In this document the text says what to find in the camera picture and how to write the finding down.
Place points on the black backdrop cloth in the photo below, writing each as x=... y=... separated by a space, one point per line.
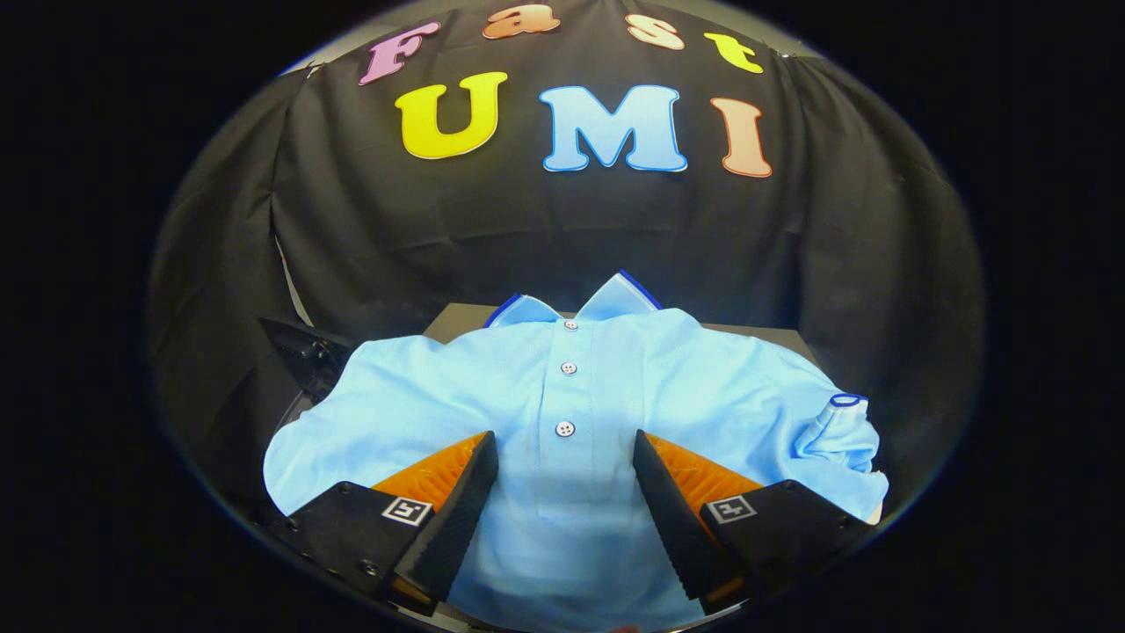
x=527 y=229

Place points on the beige cabinet with dark top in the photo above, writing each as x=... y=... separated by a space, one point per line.
x=457 y=321

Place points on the light blue polo shirt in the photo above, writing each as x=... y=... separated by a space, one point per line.
x=562 y=527

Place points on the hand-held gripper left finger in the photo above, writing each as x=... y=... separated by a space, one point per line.
x=448 y=527

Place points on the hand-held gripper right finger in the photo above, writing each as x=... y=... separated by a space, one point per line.
x=681 y=527

